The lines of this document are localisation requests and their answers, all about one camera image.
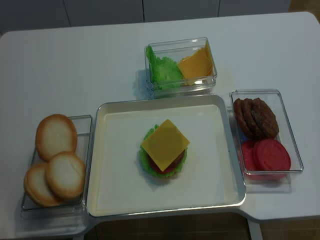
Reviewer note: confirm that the bun top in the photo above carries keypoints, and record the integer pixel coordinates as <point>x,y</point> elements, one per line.
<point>65,175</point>

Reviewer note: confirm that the yellow cheese slice on burger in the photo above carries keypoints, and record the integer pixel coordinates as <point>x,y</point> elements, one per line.
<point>165,145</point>

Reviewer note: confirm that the green lettuce in container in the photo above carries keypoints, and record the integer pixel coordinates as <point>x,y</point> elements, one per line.
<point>165,72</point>

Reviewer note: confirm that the clear lettuce and cheese container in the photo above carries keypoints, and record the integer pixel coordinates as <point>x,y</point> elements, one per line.
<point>177,50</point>

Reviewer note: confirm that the cheese slices in container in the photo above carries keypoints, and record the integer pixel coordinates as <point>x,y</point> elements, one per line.
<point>200,64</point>

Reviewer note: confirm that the red tomato slice on burger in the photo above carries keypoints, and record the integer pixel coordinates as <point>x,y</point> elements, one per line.
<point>171,167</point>

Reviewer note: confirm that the white serving tray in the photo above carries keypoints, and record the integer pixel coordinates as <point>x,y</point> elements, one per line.
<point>211,179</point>

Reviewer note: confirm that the left brown meat patty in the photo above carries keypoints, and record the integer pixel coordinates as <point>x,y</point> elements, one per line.
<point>240,118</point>

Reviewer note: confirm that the brown meat patty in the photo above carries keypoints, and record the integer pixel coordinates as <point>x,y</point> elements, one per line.
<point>264,118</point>
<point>240,118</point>
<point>246,107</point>

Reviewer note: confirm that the middle brown meat patty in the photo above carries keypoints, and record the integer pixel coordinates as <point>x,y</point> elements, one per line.
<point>246,107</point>

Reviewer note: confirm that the left red tomato slice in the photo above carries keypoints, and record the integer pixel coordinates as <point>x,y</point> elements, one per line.
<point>250,158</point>

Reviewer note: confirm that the back bun half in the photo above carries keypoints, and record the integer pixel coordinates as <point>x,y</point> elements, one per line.
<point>55,134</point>

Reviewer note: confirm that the bun half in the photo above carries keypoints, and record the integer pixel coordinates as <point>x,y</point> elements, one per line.
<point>55,134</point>
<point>36,187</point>

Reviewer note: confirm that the right brown meat patty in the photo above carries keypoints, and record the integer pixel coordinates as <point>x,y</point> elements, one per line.
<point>264,118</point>

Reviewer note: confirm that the clear patty and tomato container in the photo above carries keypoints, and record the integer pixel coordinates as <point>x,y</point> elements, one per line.
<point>268,179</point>

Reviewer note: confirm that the right red tomato slice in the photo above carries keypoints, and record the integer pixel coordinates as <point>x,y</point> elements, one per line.
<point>270,155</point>

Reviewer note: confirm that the clear bun container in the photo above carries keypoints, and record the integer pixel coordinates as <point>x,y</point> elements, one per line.
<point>77,206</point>

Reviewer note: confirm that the front left bun half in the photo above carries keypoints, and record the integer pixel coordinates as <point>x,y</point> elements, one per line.
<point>36,187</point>

